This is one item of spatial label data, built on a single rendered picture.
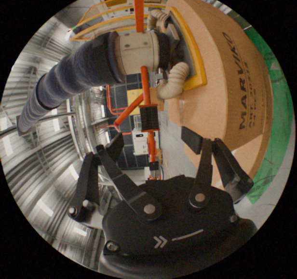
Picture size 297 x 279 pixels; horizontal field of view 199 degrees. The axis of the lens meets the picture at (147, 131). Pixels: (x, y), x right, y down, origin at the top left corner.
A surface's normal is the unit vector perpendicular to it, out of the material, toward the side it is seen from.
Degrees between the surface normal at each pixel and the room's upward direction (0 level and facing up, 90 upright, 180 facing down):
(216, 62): 0
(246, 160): 0
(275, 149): 0
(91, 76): 97
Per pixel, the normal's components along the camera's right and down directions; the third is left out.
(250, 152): -1.00, 0.10
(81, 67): 0.03, 0.79
